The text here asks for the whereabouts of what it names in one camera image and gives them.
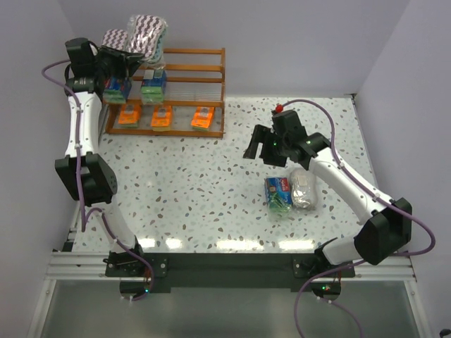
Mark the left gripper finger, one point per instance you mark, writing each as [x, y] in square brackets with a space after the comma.
[132, 65]
[121, 54]

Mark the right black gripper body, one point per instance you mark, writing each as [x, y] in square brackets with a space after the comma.
[266, 145]

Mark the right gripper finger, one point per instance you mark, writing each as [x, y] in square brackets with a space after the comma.
[271, 156]
[258, 137]

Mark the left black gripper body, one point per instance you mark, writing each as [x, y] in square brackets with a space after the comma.
[118, 61]

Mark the purple wavy striped sponge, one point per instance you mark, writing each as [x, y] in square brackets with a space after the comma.
[115, 39]

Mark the grey sponge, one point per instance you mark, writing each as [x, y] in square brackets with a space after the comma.
[303, 189]
[145, 36]

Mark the blue label green sponge pack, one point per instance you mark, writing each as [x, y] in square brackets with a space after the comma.
[153, 86]

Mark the orange sponge box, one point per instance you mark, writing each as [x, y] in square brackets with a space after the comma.
[130, 115]
[162, 118]
[203, 118]

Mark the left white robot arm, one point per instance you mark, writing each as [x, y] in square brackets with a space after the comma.
[85, 174]

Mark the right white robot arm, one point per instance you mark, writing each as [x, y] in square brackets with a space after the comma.
[386, 224]

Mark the wooden two-tier shelf rack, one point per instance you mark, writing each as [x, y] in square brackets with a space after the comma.
[195, 77]

